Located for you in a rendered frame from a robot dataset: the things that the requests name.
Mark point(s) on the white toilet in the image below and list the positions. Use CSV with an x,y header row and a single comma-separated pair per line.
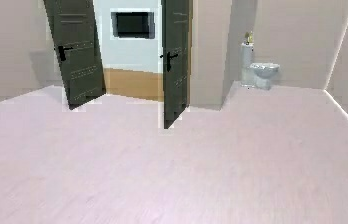
x,y
258,71

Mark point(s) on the dark green room door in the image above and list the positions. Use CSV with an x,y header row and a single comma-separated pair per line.
x,y
176,73
78,50

